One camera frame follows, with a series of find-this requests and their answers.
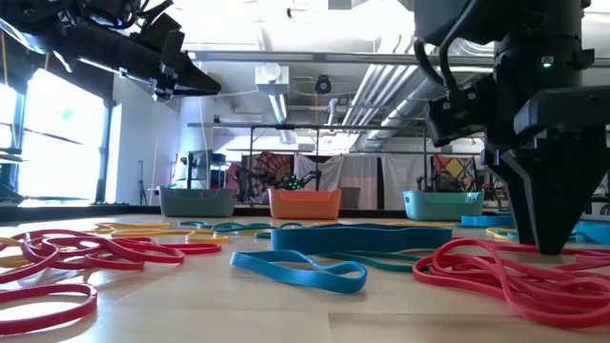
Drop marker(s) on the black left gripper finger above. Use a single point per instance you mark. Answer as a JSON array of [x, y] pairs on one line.
[[200, 91], [197, 74]]

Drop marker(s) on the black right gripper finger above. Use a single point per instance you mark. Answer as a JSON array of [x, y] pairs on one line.
[[562, 190], [517, 190]]

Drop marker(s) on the red rubber band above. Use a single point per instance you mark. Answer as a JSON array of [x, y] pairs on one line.
[[218, 248], [591, 267], [180, 258], [47, 288]]

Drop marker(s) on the grey plastic basket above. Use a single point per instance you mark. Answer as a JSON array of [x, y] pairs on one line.
[[197, 202]]

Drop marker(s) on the wide dark blue rubber band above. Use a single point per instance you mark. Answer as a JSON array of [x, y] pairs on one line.
[[362, 239]]

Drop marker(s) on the pile of red rubber bands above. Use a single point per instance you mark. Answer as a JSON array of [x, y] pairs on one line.
[[28, 272]]

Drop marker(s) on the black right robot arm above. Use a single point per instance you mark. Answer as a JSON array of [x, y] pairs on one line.
[[524, 28]]

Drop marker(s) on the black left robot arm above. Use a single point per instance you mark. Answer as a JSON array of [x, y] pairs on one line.
[[95, 47]]

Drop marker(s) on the thin teal rubber band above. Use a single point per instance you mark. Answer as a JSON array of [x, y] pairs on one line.
[[290, 224], [395, 269], [229, 227]]

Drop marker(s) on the light blue rubber band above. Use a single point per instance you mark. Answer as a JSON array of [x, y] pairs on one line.
[[267, 271]]

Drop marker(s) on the white ceiling box unit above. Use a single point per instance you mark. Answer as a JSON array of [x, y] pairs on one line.
[[271, 78]]

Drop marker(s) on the teal plastic basket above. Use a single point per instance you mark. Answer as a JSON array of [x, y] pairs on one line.
[[443, 207]]

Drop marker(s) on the black monitor stand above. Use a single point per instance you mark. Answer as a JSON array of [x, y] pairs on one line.
[[195, 167]]

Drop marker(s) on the thin black tripod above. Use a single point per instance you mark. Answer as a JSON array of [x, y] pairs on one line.
[[143, 183]]

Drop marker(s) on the black window pillar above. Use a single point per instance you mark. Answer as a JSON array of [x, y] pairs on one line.
[[102, 152]]

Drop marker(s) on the white curtain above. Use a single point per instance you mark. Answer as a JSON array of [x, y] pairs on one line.
[[405, 174]]

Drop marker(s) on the white hanging cloth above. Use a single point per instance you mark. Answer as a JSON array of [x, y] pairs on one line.
[[319, 164]]

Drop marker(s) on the orange plastic basket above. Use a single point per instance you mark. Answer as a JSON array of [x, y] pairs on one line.
[[305, 205]]

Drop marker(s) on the grey trash bin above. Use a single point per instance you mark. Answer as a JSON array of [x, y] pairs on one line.
[[351, 197]]

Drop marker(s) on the white ceiling pipes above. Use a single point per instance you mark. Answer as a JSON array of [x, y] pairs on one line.
[[376, 86]]

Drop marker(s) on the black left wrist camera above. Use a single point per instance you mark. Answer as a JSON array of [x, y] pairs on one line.
[[152, 24]]

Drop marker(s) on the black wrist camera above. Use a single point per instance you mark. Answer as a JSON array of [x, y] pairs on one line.
[[457, 114], [152, 24]]

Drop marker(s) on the colourful geometric wall hanging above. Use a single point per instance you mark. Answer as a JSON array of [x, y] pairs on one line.
[[455, 167]]

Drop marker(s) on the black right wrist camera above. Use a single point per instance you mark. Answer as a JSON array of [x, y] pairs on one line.
[[457, 114]]

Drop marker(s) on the web patterned wall hanging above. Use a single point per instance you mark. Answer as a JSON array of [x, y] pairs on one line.
[[269, 169]]

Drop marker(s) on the grey ceiling rail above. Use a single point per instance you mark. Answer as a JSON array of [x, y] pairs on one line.
[[310, 58]]

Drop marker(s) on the black metal rack frame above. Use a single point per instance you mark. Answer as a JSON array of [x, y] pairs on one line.
[[333, 127]]

